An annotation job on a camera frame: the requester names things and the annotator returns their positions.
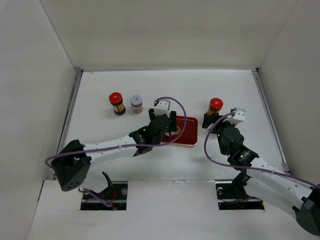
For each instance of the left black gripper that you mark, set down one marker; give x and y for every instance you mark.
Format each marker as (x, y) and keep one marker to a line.
(172, 121)

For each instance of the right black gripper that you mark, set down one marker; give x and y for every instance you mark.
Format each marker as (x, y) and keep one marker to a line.
(207, 118)

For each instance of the dark sauce jar red lid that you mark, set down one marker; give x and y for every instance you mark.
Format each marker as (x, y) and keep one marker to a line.
(116, 100)

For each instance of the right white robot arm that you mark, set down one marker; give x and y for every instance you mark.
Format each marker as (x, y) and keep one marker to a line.
(257, 178)

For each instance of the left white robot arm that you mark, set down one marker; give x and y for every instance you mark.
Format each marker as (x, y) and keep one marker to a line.
(72, 164)

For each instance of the chili sauce jar red lid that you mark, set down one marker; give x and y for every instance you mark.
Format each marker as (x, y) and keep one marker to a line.
(214, 106)

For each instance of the red rectangular tray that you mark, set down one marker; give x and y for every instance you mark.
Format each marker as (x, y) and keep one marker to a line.
(189, 137)

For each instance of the small jar white lid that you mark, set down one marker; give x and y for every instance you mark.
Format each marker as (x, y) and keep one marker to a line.
(136, 103)

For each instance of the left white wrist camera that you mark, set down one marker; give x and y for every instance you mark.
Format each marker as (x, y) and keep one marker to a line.
(162, 107)

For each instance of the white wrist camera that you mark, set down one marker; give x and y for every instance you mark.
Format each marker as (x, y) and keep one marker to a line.
(162, 107)
(237, 116)

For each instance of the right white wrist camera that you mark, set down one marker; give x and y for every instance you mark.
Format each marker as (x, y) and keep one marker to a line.
(237, 116)

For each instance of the right aluminium rail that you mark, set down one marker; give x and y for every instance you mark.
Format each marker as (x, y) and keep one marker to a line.
(270, 119)

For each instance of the aluminium rail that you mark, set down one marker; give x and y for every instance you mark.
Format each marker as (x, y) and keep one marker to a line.
(70, 108)
(270, 119)

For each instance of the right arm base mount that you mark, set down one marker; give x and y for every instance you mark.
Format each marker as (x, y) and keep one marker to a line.
(231, 195)

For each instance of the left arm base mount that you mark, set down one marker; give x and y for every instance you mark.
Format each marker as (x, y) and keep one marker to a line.
(112, 198)

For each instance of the left aluminium rail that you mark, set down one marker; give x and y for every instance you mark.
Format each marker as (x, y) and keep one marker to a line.
(70, 108)

